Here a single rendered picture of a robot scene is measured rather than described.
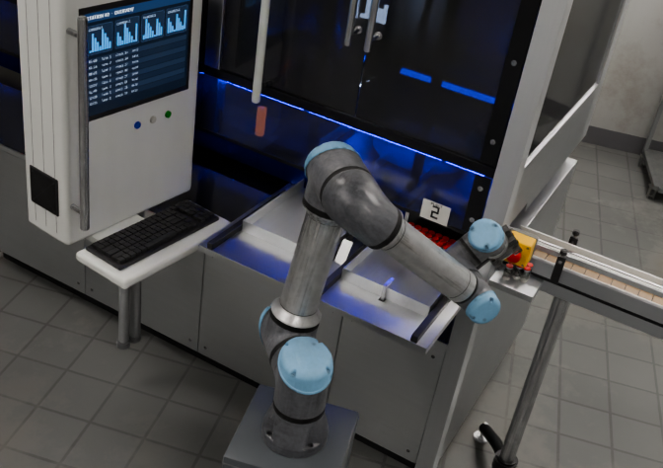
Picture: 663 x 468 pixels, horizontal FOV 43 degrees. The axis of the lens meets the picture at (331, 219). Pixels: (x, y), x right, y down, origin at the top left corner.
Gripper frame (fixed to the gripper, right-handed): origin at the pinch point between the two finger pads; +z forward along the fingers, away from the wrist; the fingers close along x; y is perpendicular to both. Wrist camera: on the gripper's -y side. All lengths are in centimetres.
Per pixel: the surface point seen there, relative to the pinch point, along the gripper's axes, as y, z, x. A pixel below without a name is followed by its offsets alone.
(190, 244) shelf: -73, -3, 48
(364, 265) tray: -32.0, 3.5, 17.4
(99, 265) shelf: -92, -22, 50
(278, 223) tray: -49, 6, 42
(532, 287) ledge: 3.8, 21.2, -9.2
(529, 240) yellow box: 10.0, 10.8, 1.1
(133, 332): -123, 41, 49
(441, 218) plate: -7.4, 10.5, 19.0
